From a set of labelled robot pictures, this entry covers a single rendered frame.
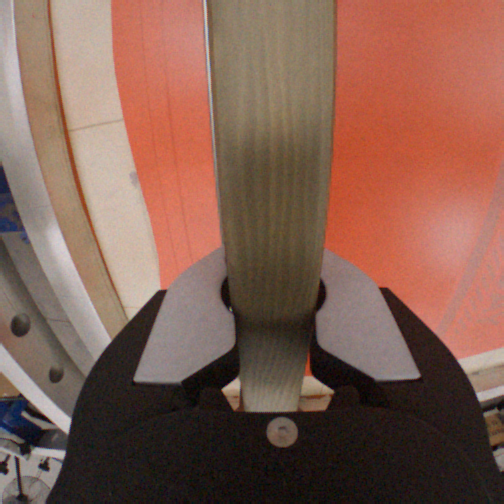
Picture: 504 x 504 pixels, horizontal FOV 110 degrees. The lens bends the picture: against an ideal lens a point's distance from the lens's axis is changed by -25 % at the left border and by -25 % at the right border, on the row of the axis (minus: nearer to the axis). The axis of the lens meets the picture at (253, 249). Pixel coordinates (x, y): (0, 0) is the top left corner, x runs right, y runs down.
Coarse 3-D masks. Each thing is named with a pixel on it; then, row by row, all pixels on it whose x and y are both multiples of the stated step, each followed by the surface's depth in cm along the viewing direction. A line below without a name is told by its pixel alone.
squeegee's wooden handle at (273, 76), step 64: (256, 0) 4; (320, 0) 4; (256, 64) 4; (320, 64) 4; (256, 128) 5; (320, 128) 5; (256, 192) 6; (320, 192) 6; (256, 256) 7; (320, 256) 7; (256, 320) 8; (256, 384) 10
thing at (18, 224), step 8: (0, 200) 21; (8, 200) 21; (0, 208) 21; (8, 208) 21; (16, 208) 21; (0, 216) 22; (8, 216) 22; (16, 216) 22; (0, 224) 22; (8, 224) 22; (16, 224) 22; (0, 232) 23; (8, 232) 23
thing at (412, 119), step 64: (128, 0) 10; (192, 0) 10; (384, 0) 10; (448, 0) 9; (128, 64) 12; (192, 64) 12; (384, 64) 12; (448, 64) 11; (128, 128) 14; (192, 128) 14; (384, 128) 14; (448, 128) 13; (192, 192) 16; (384, 192) 16; (448, 192) 15
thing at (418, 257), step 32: (160, 224) 18; (192, 224) 18; (352, 224) 17; (384, 224) 17; (416, 224) 17; (448, 224) 17; (160, 256) 19; (192, 256) 19; (352, 256) 18; (384, 256) 18; (416, 256) 18; (448, 256) 18; (416, 288) 20; (448, 288) 20; (480, 352) 25
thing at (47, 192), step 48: (0, 0) 7; (48, 0) 9; (0, 48) 8; (48, 48) 11; (0, 96) 10; (48, 96) 12; (0, 144) 11; (48, 144) 12; (48, 192) 13; (48, 240) 15; (96, 240) 18; (96, 288) 18; (96, 336) 19; (480, 384) 26
